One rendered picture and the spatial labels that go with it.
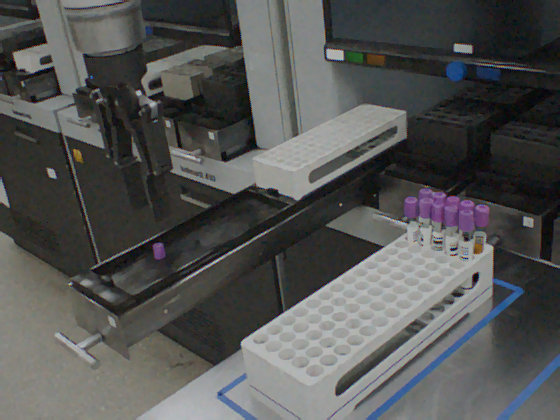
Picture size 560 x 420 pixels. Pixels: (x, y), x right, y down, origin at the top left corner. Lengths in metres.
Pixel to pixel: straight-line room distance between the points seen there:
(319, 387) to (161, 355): 1.56
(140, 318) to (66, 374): 1.31
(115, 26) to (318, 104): 0.57
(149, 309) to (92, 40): 0.35
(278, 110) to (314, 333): 0.80
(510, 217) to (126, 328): 0.56
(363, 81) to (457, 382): 0.78
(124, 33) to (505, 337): 0.55
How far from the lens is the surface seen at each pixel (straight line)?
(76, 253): 2.38
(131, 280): 0.98
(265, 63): 1.42
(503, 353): 0.76
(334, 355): 0.66
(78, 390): 2.15
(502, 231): 1.08
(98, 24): 0.87
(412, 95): 1.51
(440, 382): 0.72
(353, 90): 1.35
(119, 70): 0.89
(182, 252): 1.02
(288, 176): 1.08
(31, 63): 2.20
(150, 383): 2.09
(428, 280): 0.75
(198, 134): 1.51
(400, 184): 1.15
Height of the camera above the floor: 1.30
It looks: 27 degrees down
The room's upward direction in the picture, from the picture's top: 8 degrees counter-clockwise
